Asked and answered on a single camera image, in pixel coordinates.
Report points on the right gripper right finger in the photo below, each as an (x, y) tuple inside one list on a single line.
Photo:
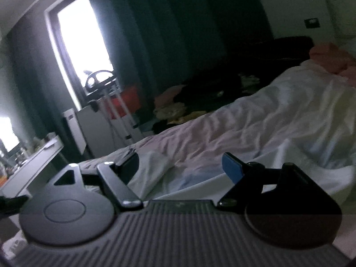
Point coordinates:
[(283, 207)]

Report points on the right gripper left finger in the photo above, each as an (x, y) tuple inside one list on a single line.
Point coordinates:
[(75, 207)]

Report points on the white zip-up jacket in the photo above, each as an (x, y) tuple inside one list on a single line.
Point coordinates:
[(236, 172)]

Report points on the white dressing table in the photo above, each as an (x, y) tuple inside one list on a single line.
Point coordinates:
[(24, 176)]

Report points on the lit vanity mirror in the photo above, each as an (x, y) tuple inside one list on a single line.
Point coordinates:
[(7, 135)]

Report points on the white cabinet under window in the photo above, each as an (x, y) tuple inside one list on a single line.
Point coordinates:
[(100, 133)]

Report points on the white panel heater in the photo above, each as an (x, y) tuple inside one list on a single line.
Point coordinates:
[(74, 127)]

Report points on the dark green left curtain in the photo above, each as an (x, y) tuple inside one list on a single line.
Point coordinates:
[(42, 89)]

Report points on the dark green curtain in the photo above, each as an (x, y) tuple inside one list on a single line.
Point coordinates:
[(42, 89), (206, 46)]

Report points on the red cloth on stand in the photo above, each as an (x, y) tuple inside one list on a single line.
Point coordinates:
[(131, 99)]

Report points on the orange pillow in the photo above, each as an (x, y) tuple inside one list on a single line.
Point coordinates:
[(334, 60)]

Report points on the dark green right curtain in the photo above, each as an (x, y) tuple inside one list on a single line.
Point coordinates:
[(206, 46)]

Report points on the window with dark frame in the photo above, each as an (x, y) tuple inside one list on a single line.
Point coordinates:
[(80, 46)]

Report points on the black wall switch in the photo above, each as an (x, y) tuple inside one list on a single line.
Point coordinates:
[(312, 23)]

